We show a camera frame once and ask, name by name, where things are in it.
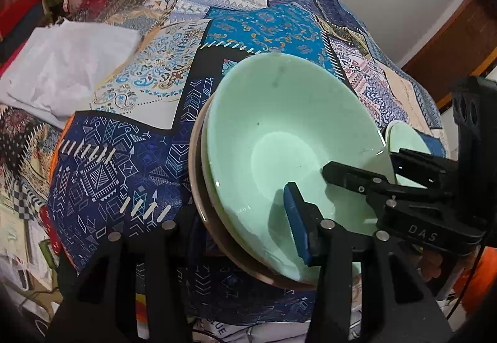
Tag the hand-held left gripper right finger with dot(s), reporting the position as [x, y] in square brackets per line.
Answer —
[299, 219]

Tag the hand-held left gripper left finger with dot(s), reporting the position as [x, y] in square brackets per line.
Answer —
[171, 246]

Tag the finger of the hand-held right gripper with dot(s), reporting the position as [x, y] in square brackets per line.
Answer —
[349, 176]
[423, 170]

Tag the green bowl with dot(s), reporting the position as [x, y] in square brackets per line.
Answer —
[407, 137]

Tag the purple plate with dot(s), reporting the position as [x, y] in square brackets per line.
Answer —
[195, 160]

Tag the green plate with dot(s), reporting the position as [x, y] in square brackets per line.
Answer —
[279, 114]

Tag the person's right hand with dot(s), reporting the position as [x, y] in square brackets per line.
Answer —
[431, 263]

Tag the patchwork printed blanket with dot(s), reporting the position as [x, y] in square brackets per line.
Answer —
[116, 172]

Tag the red box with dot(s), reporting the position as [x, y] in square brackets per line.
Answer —
[15, 13]

